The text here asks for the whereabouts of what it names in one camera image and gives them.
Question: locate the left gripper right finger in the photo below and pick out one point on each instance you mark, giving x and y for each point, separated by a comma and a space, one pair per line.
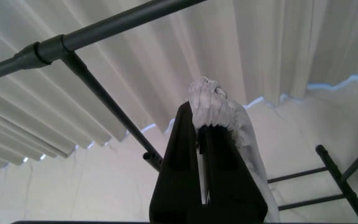
232, 193

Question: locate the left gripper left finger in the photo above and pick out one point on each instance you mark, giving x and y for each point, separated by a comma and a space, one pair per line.
176, 186

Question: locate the pale grey shorts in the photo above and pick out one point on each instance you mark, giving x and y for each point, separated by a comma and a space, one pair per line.
210, 102

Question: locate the black clothes rack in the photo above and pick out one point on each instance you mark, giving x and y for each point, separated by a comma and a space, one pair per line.
104, 26

